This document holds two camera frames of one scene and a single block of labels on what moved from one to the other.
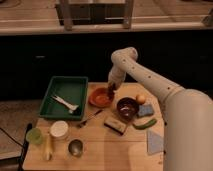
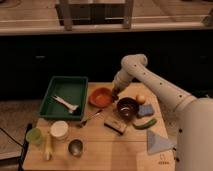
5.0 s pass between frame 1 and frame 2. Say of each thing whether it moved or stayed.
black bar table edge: stayed
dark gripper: moved
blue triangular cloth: stayed
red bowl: stayed
